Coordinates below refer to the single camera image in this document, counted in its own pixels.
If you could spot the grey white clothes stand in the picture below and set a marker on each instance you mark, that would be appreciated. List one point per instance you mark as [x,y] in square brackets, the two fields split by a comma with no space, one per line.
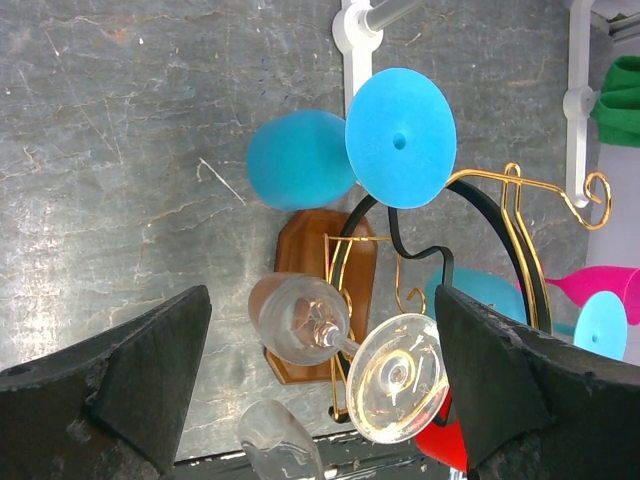
[357,31]

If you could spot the clear wine glass front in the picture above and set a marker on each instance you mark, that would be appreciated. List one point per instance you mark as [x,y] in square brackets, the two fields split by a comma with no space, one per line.
[276,444]

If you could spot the clear wine glass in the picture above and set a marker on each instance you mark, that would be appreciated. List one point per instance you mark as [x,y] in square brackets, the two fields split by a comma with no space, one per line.
[397,381]
[276,444]

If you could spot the red wine glass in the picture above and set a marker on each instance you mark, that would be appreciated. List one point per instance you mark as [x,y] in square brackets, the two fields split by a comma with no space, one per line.
[442,439]

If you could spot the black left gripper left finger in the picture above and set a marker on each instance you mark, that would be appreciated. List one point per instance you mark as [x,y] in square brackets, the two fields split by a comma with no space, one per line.
[112,406]

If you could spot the green cloth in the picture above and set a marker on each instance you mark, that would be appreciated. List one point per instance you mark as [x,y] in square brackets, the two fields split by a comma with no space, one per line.
[616,110]

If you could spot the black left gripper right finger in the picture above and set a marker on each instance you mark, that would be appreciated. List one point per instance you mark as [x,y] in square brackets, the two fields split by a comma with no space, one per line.
[532,406]

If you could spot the blue wine glass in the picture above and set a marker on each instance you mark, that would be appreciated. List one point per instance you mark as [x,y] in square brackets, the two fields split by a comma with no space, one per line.
[602,326]
[398,141]

